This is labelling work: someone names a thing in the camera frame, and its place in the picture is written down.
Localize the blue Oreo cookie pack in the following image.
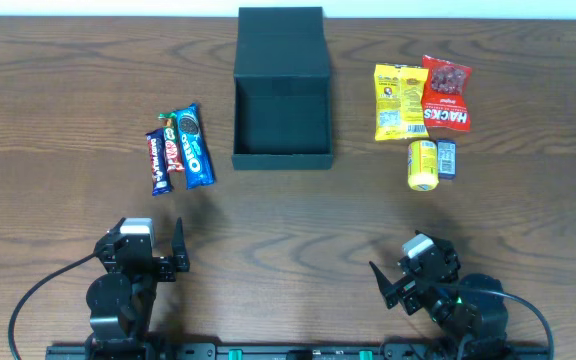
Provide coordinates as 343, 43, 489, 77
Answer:
174, 103, 215, 190

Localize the yellow snack packet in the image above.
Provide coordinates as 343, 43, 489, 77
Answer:
373, 64, 428, 141

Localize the dark green box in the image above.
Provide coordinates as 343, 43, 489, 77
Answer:
232, 7, 333, 170

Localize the red Hacks candy bag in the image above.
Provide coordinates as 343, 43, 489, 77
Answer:
422, 55, 472, 132

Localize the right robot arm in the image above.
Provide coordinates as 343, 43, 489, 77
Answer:
370, 231, 509, 359

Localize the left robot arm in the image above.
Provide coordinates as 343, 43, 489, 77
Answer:
84, 218, 190, 360

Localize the yellow cylindrical container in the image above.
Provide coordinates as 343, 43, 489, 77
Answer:
407, 140, 439, 192

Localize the blue Dairy Milk bar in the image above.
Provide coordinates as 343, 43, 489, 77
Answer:
146, 128, 172, 196

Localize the red green KitKat bar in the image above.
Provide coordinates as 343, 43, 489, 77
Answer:
159, 114, 185, 173

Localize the small dark blue box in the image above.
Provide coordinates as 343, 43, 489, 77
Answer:
437, 139, 456, 180

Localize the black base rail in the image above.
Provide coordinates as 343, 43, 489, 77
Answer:
45, 341, 552, 360

